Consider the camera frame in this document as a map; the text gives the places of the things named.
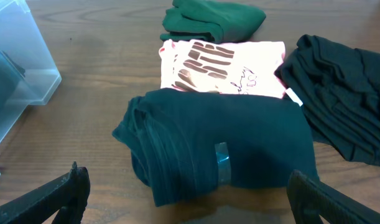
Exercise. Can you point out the dark teal folded shirt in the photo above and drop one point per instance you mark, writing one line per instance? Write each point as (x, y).
(185, 144)

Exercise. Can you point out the clear plastic storage container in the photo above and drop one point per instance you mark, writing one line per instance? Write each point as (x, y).
(28, 73)

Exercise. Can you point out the dark green folded garment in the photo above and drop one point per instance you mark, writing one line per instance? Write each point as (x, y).
(211, 21)

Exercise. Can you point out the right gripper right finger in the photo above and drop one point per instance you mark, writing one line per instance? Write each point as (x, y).
(312, 201)

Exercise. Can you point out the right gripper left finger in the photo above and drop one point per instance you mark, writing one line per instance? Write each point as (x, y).
(65, 197)

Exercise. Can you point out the black ribbed garment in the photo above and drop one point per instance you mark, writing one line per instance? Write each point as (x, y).
(339, 88)

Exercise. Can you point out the pink printed t-shirt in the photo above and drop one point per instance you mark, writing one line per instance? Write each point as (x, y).
(232, 68)

